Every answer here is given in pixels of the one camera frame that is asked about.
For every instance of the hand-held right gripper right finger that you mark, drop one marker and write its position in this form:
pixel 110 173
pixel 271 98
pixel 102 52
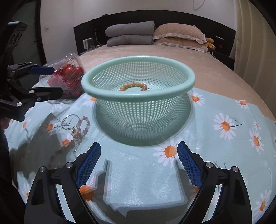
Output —
pixel 189 163

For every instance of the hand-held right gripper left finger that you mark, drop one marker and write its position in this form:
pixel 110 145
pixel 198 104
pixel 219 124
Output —
pixel 89 165

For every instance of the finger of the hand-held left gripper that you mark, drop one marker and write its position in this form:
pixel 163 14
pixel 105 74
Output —
pixel 43 70
pixel 49 93

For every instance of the silver bangle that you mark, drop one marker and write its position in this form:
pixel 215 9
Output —
pixel 63 125

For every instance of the green plastic mesh basket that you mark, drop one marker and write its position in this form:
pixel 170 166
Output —
pixel 138 112

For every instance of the clear plastic clamshell box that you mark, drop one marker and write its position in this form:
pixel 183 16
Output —
pixel 69 73

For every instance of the pile of red tomatoes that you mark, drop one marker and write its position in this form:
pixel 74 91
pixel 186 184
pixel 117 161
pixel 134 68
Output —
pixel 72 72

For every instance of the daisy print cloth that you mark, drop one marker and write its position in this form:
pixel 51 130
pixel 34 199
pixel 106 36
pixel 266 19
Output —
pixel 138 172

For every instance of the white bedside device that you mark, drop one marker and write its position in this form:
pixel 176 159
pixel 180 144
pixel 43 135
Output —
pixel 88 44

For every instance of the black headboard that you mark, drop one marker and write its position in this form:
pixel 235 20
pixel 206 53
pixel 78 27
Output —
pixel 90 28

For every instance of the grey folded blanket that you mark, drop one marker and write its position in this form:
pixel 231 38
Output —
pixel 129 28
pixel 129 40

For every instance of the bed with beige cover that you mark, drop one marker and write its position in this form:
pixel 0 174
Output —
pixel 215 73

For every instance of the black nightstand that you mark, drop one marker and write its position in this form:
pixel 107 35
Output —
pixel 224 59

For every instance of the beige frilled pillow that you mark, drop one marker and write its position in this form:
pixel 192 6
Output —
pixel 189 45
pixel 179 31

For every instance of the yellow plush toy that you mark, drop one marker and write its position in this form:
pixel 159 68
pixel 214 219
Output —
pixel 209 43

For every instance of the cream curtain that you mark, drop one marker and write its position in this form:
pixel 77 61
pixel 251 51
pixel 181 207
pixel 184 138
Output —
pixel 254 43

